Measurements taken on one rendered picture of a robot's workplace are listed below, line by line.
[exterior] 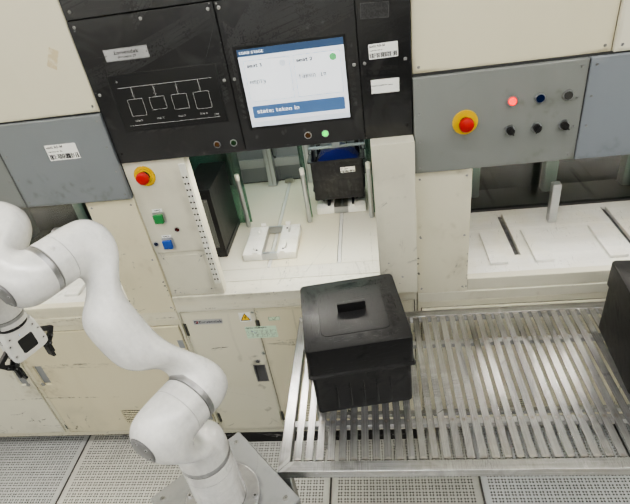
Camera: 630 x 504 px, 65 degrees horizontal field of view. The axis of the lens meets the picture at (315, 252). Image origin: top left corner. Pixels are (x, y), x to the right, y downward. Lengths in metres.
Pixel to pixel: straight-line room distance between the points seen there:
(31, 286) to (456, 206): 1.15
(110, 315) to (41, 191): 0.85
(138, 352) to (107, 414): 1.49
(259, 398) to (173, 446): 1.16
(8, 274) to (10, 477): 1.95
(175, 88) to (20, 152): 0.55
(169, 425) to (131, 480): 1.50
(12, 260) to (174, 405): 0.40
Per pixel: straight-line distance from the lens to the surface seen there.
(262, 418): 2.30
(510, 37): 1.44
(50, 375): 2.44
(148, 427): 1.06
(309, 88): 1.41
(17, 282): 1.00
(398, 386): 1.46
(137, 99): 1.53
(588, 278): 1.86
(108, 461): 2.66
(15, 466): 2.91
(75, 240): 1.04
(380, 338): 1.32
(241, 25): 1.40
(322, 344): 1.32
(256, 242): 1.99
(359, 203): 2.15
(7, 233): 1.07
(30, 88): 1.67
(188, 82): 1.47
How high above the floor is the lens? 1.94
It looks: 34 degrees down
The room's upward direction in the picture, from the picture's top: 9 degrees counter-clockwise
